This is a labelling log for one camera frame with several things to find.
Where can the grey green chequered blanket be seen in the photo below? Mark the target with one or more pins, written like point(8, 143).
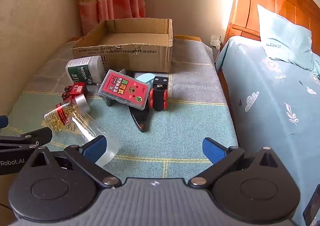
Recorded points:
point(175, 128)

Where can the black glossy pointed object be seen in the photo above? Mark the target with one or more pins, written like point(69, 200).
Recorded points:
point(140, 121)

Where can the red label clear plastic case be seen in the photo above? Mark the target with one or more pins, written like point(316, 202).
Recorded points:
point(125, 88)

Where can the brown cardboard box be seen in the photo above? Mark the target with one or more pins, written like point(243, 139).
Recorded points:
point(125, 53)

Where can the white wall charger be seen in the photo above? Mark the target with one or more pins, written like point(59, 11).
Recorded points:
point(215, 41)

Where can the white green cotton swab container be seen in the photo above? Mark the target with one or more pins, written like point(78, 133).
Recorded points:
point(82, 68)

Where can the light blue printed bed sheet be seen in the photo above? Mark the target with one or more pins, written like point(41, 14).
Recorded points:
point(262, 116)

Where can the light blue oval case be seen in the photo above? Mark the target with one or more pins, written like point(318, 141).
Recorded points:
point(146, 77)

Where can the red toy train car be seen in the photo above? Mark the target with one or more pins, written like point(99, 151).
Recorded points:
point(76, 89)

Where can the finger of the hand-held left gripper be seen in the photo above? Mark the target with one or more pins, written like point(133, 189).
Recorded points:
point(3, 121)
point(37, 136)

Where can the clear plastic jar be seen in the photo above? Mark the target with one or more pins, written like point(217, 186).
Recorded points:
point(85, 128)

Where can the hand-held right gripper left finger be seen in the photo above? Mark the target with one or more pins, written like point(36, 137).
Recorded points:
point(96, 147)

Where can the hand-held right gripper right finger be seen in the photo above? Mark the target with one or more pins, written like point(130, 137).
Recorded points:
point(212, 151)

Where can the light blue pillow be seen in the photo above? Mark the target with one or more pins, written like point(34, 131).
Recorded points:
point(287, 36)

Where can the clear bottle of gold capsules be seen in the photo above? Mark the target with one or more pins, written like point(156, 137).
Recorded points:
point(60, 116)

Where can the wooden table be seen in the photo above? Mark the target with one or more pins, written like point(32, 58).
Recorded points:
point(192, 38)

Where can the black toy car red wheels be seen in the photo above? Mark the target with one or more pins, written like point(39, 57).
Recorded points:
point(160, 86)

